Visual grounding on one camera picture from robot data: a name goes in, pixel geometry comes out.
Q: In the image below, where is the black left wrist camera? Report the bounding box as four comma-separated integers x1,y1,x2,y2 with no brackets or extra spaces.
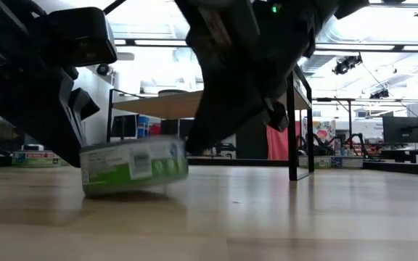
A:
45,6,118,69

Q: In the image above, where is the wooden shelf black metal frame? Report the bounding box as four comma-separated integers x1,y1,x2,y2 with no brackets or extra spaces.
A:
105,65,316,182

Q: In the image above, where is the colourful patterned banner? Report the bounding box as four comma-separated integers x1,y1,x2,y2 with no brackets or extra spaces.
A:
301,119,337,146

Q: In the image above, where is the black aluminium rig frame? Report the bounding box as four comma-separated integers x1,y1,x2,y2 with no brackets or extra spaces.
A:
0,154,418,178

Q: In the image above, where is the red curtain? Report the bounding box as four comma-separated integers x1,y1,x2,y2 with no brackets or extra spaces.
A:
266,125,290,161

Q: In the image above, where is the white box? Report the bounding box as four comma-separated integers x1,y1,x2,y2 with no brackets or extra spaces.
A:
20,144,45,153

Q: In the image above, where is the black ceiling spotlight cluster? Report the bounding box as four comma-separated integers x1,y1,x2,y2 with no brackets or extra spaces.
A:
368,86,391,101
332,53,364,76

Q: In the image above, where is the black curtain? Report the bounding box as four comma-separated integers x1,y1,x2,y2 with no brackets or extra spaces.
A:
235,123,268,160

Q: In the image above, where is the black monitor on desk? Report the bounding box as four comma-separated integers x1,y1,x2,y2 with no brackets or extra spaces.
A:
111,114,139,138

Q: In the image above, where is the round black ceiling lamp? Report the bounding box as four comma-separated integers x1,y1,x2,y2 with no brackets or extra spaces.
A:
95,62,111,77

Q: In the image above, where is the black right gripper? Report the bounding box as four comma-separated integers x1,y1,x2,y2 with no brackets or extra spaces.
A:
175,0,315,157

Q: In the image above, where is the blue bin stack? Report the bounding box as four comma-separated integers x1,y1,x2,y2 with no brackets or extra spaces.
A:
137,115,150,138

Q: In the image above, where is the black background panel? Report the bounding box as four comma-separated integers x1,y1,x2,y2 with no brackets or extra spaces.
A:
160,118,195,138

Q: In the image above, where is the black background monitor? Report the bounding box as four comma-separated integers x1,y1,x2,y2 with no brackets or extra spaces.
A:
382,115,418,144

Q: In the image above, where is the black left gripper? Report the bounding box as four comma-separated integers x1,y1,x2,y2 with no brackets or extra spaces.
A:
0,38,102,168

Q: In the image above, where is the long ceiling light bar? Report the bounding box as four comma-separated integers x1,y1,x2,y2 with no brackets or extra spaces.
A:
113,37,418,52

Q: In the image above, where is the black background gantry frame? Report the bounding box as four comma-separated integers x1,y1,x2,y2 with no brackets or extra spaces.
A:
312,96,398,146

